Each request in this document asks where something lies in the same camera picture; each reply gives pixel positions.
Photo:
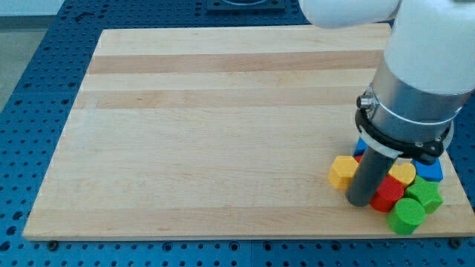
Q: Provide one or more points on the wooden board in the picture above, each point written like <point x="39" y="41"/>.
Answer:
<point x="212" y="133"/>

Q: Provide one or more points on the blue block right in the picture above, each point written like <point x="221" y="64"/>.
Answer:
<point x="431" y="173"/>

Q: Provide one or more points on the green star block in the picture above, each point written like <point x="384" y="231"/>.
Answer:
<point x="425" y="193"/>

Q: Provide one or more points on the red cylinder block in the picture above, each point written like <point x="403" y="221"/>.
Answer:
<point x="387" y="195"/>

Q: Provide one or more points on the yellow heart block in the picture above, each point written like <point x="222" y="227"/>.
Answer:
<point x="404" y="173"/>

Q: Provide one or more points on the blue block behind rod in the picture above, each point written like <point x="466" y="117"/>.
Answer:
<point x="360" y="148"/>

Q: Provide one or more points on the green cylinder block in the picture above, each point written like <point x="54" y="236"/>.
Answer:
<point x="406" y="216"/>

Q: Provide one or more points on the small red block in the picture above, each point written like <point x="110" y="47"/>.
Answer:
<point x="358" y="158"/>

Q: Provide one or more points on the yellow hexagon block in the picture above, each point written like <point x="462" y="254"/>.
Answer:
<point x="342" y="171"/>

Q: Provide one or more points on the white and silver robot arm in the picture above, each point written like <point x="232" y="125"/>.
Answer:
<point x="425" y="75"/>

